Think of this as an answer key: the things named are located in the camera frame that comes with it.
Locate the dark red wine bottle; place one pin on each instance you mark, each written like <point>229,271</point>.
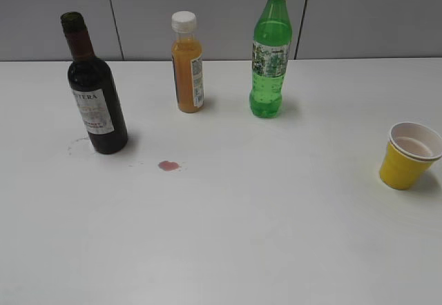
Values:
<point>93,87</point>

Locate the orange juice bottle white cap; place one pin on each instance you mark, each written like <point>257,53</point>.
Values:
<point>186,54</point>

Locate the red wine spill stain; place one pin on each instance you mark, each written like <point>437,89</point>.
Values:
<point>168,165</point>

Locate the yellow paper cup white inside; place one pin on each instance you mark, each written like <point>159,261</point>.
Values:
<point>411,150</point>

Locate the green soda bottle yellow cap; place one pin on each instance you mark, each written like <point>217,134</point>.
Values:
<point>270,54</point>

